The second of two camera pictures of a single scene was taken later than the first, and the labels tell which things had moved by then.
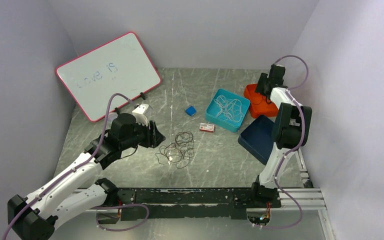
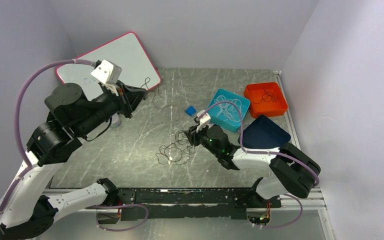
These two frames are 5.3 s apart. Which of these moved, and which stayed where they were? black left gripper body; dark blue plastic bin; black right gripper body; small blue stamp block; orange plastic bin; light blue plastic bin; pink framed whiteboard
Moved: black right gripper body; black left gripper body
Stayed: orange plastic bin; small blue stamp block; pink framed whiteboard; light blue plastic bin; dark blue plastic bin
